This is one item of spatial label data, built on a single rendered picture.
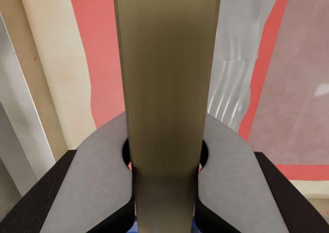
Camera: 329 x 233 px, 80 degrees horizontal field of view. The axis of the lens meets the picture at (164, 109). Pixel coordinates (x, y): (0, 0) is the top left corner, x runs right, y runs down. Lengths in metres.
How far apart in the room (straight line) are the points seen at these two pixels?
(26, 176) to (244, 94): 2.05
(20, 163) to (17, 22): 1.86
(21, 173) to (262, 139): 2.02
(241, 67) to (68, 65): 0.20
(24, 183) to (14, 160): 0.28
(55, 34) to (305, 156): 0.39
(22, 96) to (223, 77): 0.23
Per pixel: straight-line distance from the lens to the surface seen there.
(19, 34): 0.26
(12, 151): 2.00
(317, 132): 0.36
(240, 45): 0.24
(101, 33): 0.24
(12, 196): 0.38
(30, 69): 0.27
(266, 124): 0.31
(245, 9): 0.24
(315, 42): 0.29
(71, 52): 0.26
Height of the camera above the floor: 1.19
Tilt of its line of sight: 60 degrees down
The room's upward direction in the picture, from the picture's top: 180 degrees counter-clockwise
